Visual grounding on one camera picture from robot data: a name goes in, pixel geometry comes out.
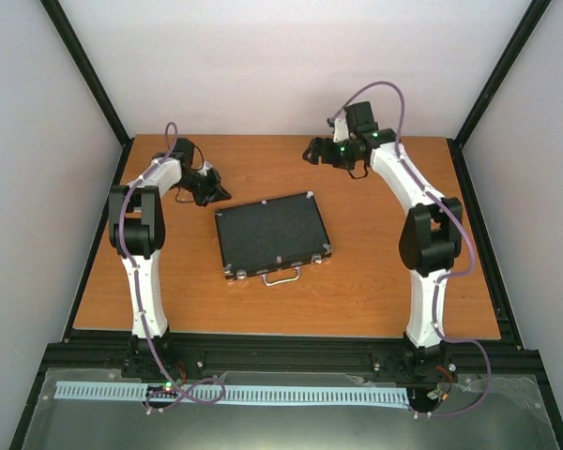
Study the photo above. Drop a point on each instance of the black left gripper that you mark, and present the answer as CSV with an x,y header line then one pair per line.
x,y
216,192

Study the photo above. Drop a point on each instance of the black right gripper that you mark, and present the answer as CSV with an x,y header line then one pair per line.
x,y
315,146

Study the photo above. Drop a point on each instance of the black poker set case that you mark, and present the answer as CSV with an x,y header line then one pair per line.
x,y
258,238

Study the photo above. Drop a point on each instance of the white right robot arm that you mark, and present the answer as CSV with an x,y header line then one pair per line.
x,y
430,241

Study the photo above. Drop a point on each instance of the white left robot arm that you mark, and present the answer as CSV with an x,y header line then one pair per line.
x,y
137,231

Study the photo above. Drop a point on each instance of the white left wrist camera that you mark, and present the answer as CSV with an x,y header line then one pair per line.
x,y
206,167

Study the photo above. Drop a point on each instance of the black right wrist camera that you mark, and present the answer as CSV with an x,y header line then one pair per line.
x,y
352,121

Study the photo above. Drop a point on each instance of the black aluminium frame rail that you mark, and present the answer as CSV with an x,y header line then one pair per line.
x,y
203,355

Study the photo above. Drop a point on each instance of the light blue slotted cable duct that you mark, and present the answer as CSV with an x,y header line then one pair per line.
x,y
235,395

